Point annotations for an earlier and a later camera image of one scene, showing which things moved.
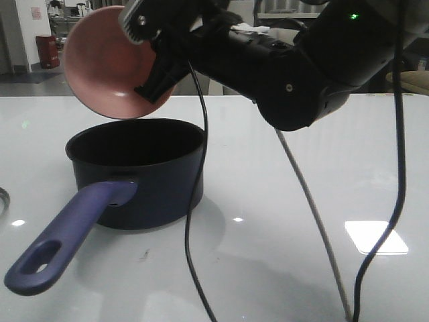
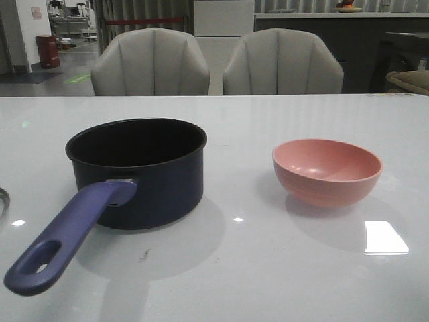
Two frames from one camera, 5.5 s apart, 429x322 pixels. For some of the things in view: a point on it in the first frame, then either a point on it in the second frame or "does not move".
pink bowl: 104,66 → 326,173
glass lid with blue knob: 5,201 does not move
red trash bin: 47,51 does not move
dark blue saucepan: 130,174 does not move
